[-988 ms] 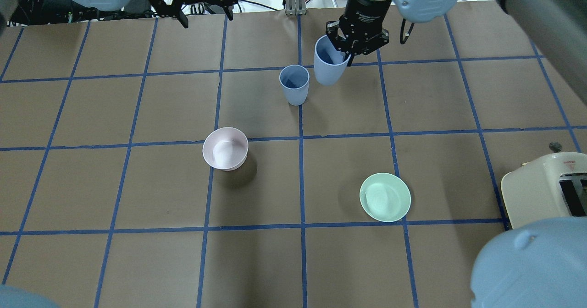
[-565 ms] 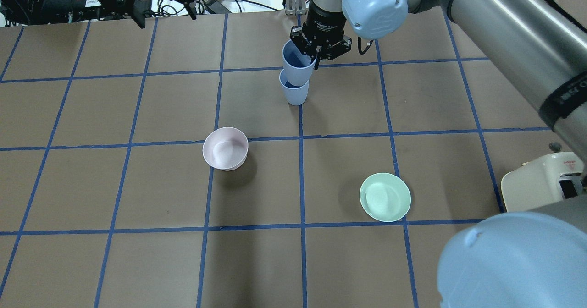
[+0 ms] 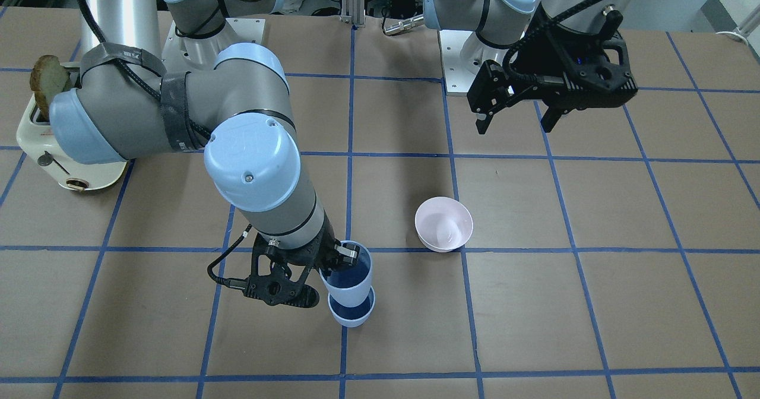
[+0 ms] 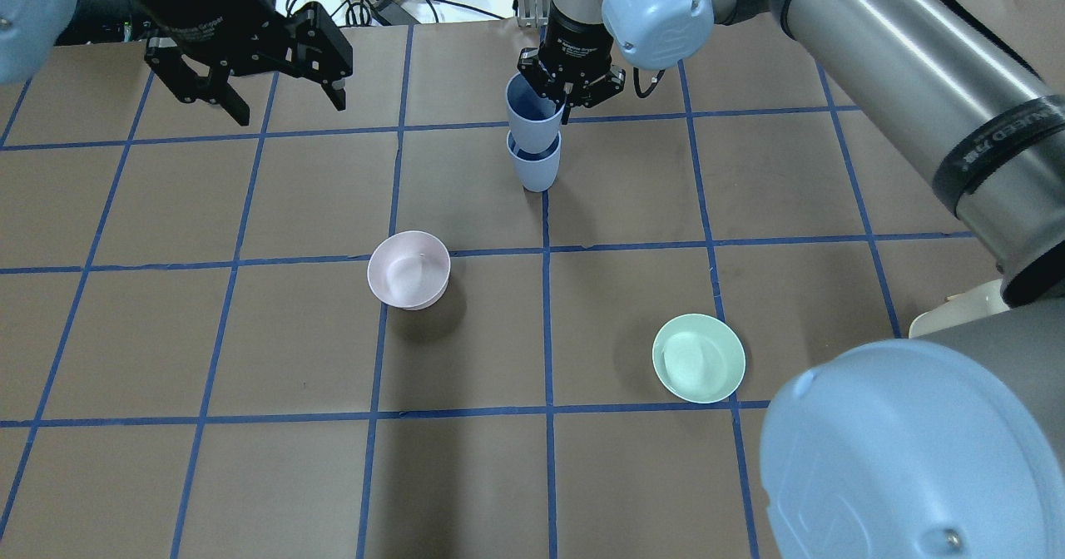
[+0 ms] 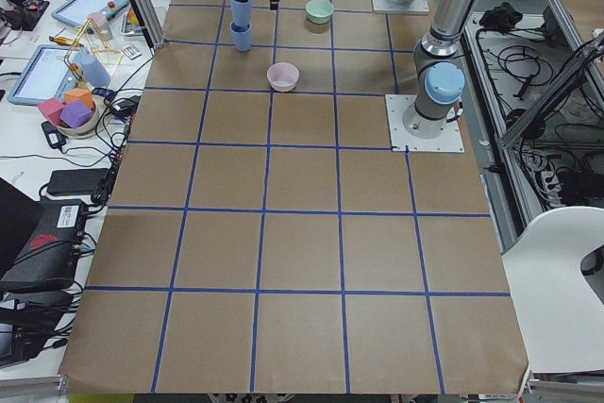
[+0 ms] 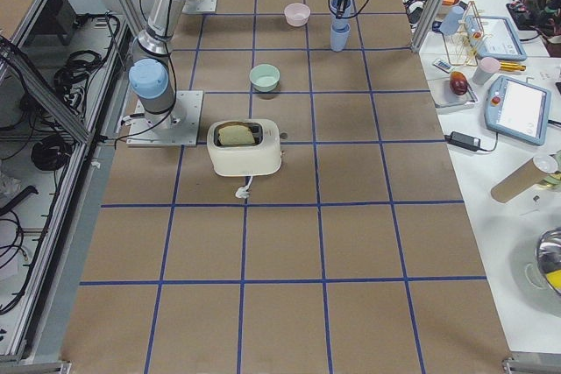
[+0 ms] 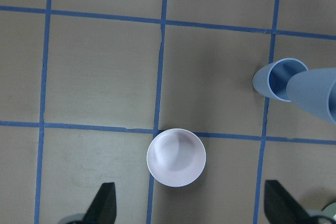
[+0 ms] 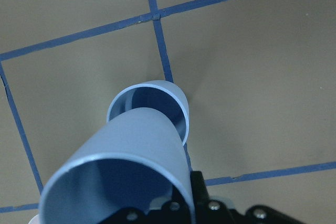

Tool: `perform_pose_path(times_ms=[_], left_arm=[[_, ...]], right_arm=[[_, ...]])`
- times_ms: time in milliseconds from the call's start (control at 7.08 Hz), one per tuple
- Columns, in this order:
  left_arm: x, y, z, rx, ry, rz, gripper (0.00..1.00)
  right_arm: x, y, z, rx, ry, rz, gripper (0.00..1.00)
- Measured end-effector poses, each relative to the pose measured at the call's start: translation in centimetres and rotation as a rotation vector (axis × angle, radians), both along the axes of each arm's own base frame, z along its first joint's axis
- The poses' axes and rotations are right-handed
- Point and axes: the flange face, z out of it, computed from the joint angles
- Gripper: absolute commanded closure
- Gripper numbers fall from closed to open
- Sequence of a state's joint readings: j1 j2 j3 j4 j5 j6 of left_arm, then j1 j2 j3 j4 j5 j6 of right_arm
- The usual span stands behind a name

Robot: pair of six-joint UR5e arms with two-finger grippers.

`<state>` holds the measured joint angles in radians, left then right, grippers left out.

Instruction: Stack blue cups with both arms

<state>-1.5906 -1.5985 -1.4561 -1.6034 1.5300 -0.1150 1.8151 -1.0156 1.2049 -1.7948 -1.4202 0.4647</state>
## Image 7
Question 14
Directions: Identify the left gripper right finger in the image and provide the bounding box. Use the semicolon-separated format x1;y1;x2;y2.
264;180;310;223

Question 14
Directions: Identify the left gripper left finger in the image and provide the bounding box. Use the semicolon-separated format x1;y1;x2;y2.
82;182;117;224

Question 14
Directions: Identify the blue cup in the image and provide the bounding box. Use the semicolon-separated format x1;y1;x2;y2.
286;68;335;124
253;58;308;102

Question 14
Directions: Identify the pink bowl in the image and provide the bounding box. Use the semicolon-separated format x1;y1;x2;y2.
146;129;206;187

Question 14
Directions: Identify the blue cup standing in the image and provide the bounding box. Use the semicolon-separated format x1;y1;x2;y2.
253;58;308;102

